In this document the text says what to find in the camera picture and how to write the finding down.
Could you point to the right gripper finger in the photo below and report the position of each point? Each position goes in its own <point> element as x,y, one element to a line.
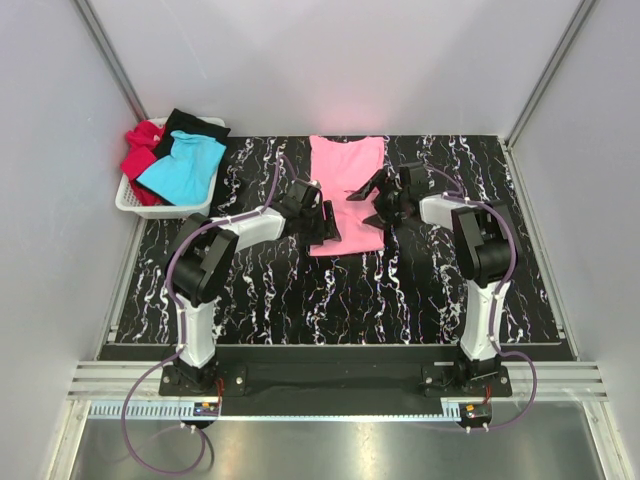
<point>377,182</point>
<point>375,220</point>

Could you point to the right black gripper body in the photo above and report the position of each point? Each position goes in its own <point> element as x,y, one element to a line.
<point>389,202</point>

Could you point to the cyan t shirt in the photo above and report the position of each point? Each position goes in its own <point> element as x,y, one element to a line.
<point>183,177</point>

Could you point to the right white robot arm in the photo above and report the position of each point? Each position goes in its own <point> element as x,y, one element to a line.
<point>486,251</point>

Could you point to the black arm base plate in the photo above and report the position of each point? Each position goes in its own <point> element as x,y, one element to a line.
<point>336,381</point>

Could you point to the pink t shirt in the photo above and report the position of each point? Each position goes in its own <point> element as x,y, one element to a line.
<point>342,168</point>

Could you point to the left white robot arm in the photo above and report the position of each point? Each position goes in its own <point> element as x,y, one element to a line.
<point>200,259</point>

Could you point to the left control board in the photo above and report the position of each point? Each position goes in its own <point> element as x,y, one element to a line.
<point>206,409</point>

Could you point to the red t shirt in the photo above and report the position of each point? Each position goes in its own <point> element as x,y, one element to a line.
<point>141,141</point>

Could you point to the black t shirt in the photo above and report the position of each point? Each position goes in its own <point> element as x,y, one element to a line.
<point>190,124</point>

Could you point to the aluminium frame rail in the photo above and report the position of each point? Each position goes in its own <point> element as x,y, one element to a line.
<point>555,380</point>

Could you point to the right control board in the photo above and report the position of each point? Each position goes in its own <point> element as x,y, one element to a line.
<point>477,410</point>

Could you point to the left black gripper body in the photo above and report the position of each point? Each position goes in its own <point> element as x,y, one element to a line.
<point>311,230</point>

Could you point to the control board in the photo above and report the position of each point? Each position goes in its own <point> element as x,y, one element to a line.
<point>206,409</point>
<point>477,410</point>

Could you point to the white slotted cable duct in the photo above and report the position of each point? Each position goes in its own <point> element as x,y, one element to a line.
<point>145,410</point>

